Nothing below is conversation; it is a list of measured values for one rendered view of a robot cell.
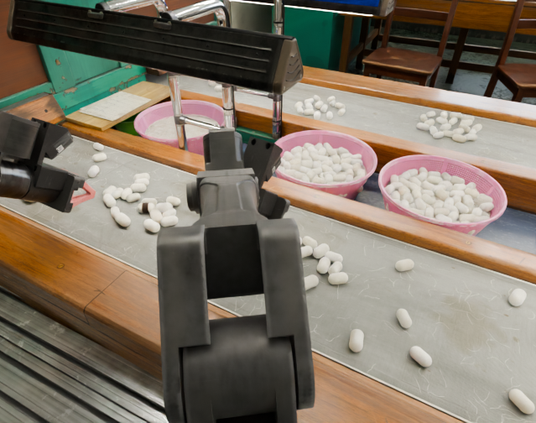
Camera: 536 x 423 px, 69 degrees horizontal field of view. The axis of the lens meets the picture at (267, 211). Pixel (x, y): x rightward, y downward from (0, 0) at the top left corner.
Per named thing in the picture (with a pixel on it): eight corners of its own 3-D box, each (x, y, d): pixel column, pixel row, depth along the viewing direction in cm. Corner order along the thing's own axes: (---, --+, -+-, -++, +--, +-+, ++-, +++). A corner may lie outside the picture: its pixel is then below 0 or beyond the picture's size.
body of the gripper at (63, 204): (44, 164, 71) (4, 154, 64) (84, 178, 67) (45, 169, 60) (34, 197, 71) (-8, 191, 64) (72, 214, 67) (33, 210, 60)
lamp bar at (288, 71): (281, 96, 56) (283, 44, 51) (8, 39, 79) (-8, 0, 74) (304, 80, 61) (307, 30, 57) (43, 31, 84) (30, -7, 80)
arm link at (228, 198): (189, 166, 49) (143, 265, 20) (259, 161, 50) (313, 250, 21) (198, 255, 53) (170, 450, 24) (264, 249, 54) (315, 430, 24)
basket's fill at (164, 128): (192, 171, 106) (189, 154, 102) (131, 152, 114) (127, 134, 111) (236, 138, 121) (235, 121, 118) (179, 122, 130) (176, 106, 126)
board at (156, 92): (102, 132, 107) (101, 127, 106) (65, 120, 112) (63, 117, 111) (178, 91, 129) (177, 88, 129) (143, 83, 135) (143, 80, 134)
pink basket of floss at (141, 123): (236, 164, 111) (234, 133, 105) (140, 175, 106) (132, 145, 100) (221, 123, 131) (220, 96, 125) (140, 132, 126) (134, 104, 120)
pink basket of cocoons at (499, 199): (486, 275, 77) (503, 241, 71) (356, 233, 87) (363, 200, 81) (495, 204, 96) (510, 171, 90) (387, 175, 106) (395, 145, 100)
